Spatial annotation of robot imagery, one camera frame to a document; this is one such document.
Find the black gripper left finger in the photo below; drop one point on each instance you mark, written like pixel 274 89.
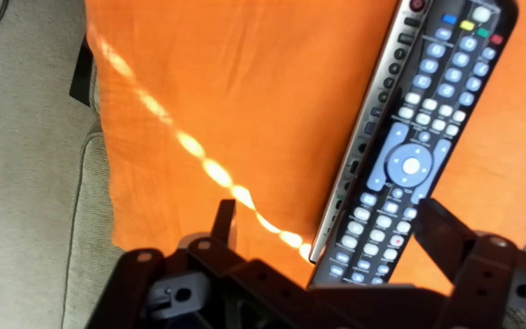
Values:
pixel 205 285

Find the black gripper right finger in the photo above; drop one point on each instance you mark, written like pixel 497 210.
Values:
pixel 488 270

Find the black remote control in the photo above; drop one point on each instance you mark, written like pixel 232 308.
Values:
pixel 452 58

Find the silver Panasonic remote control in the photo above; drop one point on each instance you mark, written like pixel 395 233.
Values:
pixel 391 58

